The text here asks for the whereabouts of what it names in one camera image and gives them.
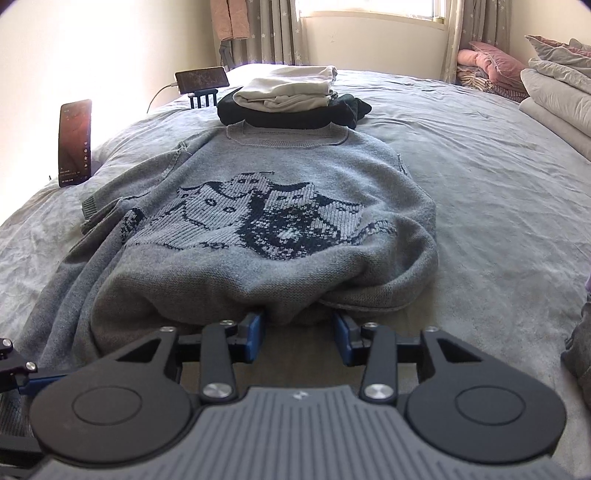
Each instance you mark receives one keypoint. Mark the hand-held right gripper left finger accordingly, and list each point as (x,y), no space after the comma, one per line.
(256,337)

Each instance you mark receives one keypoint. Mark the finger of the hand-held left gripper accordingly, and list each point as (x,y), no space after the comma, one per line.
(37,384)

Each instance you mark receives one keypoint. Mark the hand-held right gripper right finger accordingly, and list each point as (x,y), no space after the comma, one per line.
(344,339)

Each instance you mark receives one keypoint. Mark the grey patterned knit sweater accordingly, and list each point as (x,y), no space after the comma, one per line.
(277,184)

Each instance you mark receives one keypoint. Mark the bed with grey sheet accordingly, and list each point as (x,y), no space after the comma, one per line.
(485,207)

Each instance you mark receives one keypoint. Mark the folded dark garment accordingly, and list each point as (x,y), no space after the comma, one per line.
(332,113)

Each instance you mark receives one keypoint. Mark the crumpled grey garment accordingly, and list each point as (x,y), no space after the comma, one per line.
(579,350)

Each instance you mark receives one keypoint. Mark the blue chair-shaped phone stand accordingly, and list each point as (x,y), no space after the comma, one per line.
(203,99)

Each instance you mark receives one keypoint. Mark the upright smartphone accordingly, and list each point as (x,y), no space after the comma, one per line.
(75,138)

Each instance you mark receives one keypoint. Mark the folded white garment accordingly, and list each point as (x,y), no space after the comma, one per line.
(286,87)

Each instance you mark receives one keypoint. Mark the sideways smartphone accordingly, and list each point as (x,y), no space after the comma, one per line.
(201,79)

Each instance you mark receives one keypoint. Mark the striped folded blanket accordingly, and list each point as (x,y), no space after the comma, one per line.
(485,87)

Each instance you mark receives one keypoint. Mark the grey star-patterned curtain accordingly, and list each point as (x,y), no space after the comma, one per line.
(475,27)
(277,32)

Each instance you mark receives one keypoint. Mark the folded light grey quilt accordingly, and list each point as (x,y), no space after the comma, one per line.
(558,106)

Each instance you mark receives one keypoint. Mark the pink pillows pile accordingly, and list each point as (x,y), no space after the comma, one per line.
(494,60)

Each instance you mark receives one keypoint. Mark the pink hanging jacket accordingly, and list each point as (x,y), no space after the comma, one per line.
(231,18)

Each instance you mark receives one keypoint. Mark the window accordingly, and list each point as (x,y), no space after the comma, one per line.
(369,7)

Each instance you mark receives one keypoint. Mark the grey pillow with pink trim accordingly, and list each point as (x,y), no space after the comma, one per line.
(563,60)

